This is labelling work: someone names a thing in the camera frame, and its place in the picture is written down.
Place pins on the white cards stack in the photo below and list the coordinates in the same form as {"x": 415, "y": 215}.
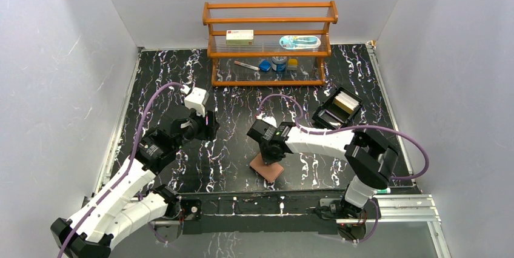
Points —
{"x": 346, "y": 101}

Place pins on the wooden three-tier shelf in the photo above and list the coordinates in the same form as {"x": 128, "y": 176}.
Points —
{"x": 270, "y": 21}

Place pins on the green white marker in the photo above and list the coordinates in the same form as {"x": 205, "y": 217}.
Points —
{"x": 384, "y": 191}

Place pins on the red white marker pen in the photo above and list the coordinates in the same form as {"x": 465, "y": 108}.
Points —
{"x": 243, "y": 64}

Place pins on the blue toothbrush blister pack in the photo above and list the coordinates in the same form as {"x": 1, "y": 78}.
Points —
{"x": 299, "y": 42}

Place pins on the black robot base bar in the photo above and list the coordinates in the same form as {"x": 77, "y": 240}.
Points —
{"x": 263, "y": 211}

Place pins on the white red medicine box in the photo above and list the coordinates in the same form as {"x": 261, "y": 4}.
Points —
{"x": 239, "y": 37}

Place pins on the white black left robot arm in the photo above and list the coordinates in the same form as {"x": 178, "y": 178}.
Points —
{"x": 110, "y": 216}

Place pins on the small yellow box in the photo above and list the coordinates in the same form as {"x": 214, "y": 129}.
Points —
{"x": 292, "y": 64}

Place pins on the blue white round tin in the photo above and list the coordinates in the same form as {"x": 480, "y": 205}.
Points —
{"x": 279, "y": 63}

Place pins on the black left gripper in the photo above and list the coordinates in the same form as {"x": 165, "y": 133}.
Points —
{"x": 208, "y": 123}

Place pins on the brown leather card holder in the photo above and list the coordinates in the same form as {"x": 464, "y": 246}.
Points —
{"x": 269, "y": 172}

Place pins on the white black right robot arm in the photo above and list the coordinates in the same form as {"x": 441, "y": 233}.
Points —
{"x": 370, "y": 155}

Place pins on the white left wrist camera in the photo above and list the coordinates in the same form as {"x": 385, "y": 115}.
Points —
{"x": 196, "y": 99}

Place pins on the small blue box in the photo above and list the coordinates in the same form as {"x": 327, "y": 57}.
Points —
{"x": 265, "y": 66}

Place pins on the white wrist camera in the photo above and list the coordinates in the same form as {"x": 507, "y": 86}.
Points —
{"x": 270, "y": 120}
{"x": 196, "y": 99}

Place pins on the gold cards stack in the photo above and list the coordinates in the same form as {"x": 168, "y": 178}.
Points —
{"x": 342, "y": 108}

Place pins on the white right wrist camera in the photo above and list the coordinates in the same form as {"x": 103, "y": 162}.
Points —
{"x": 270, "y": 120}

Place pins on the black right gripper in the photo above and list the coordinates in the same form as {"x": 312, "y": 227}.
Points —
{"x": 271, "y": 159}

